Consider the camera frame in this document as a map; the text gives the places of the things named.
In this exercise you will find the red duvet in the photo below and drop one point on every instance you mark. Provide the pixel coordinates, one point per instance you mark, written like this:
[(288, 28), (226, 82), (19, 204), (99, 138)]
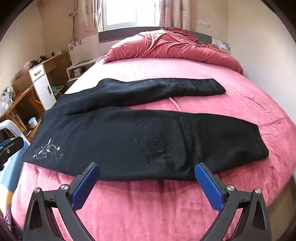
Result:
[(173, 46)]

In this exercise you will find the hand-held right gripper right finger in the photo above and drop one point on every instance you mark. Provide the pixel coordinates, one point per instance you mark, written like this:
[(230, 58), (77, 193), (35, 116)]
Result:
[(209, 188)]

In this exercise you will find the white plastic bag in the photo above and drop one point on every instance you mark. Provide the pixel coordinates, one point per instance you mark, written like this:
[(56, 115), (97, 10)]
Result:
[(5, 105)]

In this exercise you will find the white and wood cabinet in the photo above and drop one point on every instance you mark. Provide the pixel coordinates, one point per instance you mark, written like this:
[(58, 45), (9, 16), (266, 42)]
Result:
[(57, 64)]

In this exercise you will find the bright window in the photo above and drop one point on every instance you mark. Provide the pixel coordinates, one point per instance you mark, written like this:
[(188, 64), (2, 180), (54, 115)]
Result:
[(129, 12)]

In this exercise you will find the white floral headboard panel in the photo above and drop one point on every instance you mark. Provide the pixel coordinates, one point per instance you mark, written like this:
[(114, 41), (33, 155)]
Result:
[(225, 46), (75, 49)]

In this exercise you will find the pink patterned curtain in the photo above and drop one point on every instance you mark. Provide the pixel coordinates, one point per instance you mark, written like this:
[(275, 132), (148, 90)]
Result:
[(86, 18), (174, 14)]

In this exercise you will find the light blue cup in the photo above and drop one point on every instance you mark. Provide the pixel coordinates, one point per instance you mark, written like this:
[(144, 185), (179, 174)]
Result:
[(33, 122)]

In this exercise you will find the small wooden table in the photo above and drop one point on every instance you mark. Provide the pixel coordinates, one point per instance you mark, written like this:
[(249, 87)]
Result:
[(16, 104)]

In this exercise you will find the white chair frame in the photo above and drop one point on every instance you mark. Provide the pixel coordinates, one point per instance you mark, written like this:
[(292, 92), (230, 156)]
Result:
[(13, 126)]

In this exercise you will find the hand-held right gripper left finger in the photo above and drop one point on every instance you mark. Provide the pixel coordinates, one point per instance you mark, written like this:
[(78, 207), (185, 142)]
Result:
[(85, 187)]

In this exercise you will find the white nightstand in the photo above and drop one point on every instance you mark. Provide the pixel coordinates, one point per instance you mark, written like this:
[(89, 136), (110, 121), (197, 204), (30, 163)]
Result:
[(78, 69)]

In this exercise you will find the white wall outlet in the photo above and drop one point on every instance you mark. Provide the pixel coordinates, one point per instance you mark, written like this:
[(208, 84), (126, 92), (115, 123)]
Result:
[(204, 23)]

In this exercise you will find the black embroidered pants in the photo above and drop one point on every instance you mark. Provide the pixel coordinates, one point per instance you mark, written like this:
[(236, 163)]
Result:
[(104, 139)]

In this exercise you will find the pink item on desk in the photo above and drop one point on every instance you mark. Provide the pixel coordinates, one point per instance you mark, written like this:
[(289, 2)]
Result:
[(22, 71)]

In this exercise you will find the dark grey headboard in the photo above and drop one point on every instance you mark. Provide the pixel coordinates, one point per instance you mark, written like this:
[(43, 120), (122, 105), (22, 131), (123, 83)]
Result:
[(111, 36)]

